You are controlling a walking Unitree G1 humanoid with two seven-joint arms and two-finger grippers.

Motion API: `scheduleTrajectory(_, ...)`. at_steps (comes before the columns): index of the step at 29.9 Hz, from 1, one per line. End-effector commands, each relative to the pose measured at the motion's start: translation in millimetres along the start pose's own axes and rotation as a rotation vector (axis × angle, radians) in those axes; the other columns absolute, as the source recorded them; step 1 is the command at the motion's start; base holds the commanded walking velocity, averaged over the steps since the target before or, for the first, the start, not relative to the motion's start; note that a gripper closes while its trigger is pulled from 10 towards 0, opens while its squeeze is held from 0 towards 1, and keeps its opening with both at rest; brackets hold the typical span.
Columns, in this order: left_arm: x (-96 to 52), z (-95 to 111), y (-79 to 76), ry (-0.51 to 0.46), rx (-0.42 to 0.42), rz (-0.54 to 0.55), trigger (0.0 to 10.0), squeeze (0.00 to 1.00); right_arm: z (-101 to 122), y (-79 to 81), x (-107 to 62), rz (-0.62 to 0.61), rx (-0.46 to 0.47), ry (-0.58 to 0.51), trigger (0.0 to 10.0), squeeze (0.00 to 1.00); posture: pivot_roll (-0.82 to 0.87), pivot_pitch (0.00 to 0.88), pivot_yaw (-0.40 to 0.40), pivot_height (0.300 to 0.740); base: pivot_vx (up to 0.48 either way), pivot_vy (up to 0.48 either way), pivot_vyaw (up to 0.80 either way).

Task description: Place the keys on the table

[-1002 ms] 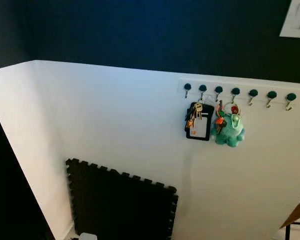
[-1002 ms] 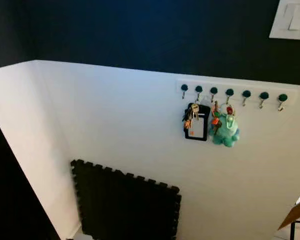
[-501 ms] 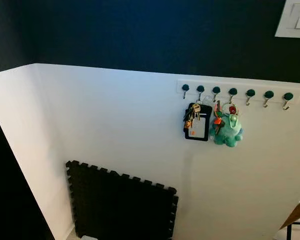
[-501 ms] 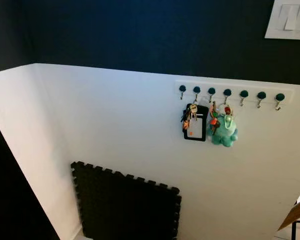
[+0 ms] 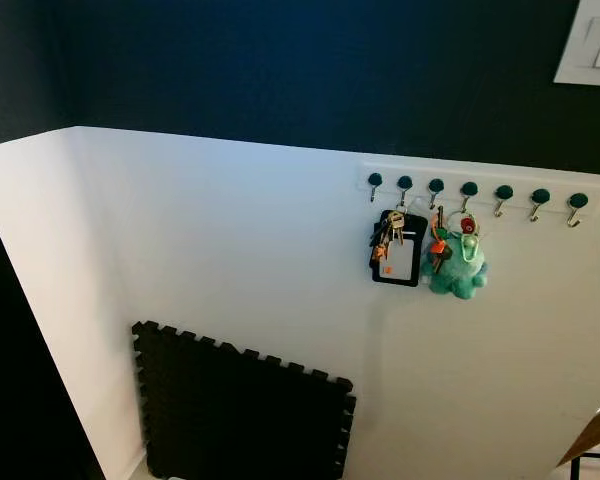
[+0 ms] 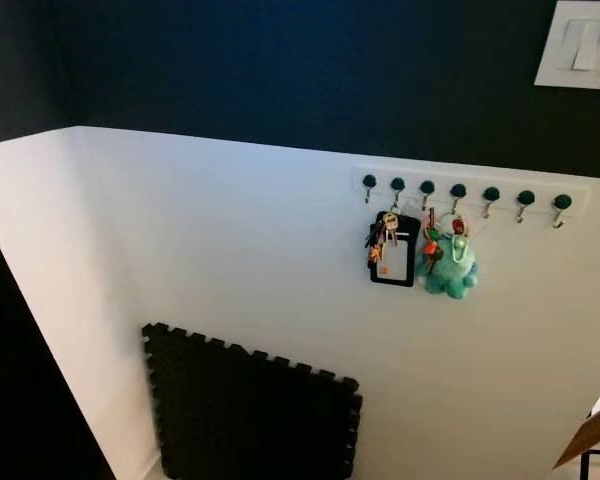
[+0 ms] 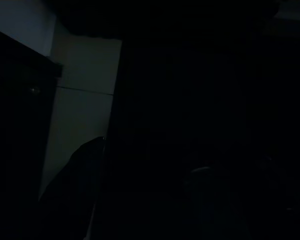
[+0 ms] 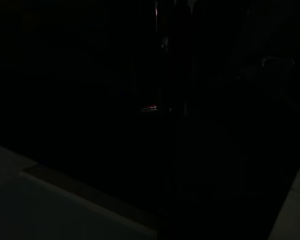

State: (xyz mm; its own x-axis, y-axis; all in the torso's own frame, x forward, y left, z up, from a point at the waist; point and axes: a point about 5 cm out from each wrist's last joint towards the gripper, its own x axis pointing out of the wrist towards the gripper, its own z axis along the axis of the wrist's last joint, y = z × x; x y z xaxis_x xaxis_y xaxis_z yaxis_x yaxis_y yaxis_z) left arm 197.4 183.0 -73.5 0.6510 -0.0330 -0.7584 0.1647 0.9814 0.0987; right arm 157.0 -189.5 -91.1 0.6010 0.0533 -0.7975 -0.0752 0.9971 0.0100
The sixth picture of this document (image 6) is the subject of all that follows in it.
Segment teal plush octopus keychain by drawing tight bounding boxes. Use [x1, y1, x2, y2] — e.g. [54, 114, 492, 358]
[416, 236, 480, 302]

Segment white wall hook rack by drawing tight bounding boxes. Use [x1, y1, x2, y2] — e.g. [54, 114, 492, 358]
[351, 165, 592, 219]

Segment white light switch plate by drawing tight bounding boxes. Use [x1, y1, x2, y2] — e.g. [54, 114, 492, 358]
[535, 0, 600, 92]

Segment black foam puzzle mat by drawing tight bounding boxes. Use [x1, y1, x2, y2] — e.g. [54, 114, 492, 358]
[140, 321, 365, 480]

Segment dark cabinet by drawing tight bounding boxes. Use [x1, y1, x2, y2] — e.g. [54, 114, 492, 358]
[0, 212, 117, 480]

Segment wooden table top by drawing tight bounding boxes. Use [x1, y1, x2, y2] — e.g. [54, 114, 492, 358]
[552, 394, 600, 470]

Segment silver key bunch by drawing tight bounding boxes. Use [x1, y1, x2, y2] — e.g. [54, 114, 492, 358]
[364, 212, 400, 267]

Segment keys with orange tag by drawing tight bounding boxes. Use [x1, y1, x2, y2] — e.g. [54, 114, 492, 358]
[422, 208, 447, 273]

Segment black card holder with card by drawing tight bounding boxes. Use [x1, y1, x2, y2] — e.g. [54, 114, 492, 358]
[370, 212, 423, 290]

